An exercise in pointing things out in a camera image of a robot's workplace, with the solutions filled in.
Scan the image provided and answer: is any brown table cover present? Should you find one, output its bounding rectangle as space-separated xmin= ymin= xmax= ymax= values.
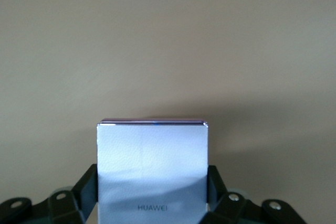
xmin=0 ymin=0 xmax=336 ymax=224

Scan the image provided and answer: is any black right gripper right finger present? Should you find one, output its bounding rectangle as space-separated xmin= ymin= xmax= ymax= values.
xmin=206 ymin=165 xmax=311 ymax=224

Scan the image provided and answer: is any white small card box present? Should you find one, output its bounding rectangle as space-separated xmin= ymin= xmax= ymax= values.
xmin=96 ymin=117 xmax=211 ymax=224

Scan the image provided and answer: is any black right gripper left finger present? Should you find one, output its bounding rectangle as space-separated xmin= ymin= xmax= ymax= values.
xmin=0 ymin=163 xmax=100 ymax=224

